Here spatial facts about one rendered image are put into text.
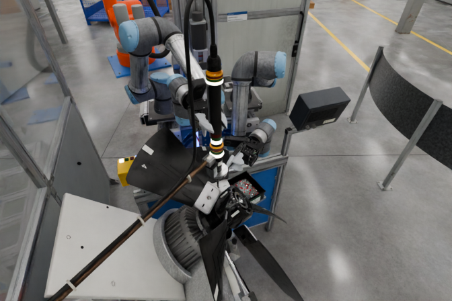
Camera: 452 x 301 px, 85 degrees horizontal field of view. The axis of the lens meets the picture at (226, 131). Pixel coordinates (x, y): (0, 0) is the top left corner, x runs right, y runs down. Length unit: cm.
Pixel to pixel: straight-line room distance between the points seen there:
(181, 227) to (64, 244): 32
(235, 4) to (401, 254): 248
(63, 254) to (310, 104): 113
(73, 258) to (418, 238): 243
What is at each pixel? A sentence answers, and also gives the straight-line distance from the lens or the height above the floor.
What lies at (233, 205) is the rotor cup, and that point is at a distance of 80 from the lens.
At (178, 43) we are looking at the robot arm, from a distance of 114.
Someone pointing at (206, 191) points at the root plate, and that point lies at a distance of 82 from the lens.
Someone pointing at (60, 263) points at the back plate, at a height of 135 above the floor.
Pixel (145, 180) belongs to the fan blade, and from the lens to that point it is 74.
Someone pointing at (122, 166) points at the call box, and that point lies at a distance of 125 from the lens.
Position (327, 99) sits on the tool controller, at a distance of 140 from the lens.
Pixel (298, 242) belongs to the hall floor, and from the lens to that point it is 223.
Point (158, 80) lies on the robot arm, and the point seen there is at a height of 126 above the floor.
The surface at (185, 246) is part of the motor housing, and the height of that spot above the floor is 116.
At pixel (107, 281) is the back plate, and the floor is 126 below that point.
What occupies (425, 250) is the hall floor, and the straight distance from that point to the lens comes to 262.
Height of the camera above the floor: 192
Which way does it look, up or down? 39 degrees down
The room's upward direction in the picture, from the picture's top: straight up
